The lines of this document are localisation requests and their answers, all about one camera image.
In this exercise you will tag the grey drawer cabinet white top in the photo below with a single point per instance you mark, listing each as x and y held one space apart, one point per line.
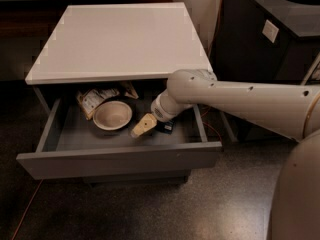
101 45

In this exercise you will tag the white label on bin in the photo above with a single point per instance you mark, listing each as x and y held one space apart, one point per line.
270 31

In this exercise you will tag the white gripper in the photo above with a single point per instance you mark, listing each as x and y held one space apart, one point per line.
159 110

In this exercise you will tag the small tan snack packet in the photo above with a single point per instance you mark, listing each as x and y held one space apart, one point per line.
129 90

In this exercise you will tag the grey top drawer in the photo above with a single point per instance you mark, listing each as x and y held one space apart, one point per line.
71 146

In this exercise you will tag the white snack packet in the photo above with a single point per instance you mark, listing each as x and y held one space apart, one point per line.
93 98

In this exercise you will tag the black waste bin cabinet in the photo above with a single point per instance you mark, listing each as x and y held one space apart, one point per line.
241 53

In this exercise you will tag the beige bowl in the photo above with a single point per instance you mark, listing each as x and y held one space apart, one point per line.
112 115

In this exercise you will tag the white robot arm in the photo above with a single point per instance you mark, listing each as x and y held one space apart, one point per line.
292 111

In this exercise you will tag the dark blue rxbar packet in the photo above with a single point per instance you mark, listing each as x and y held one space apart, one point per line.
165 127

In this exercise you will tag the framed sign on bin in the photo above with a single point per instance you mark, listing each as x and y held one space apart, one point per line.
313 72

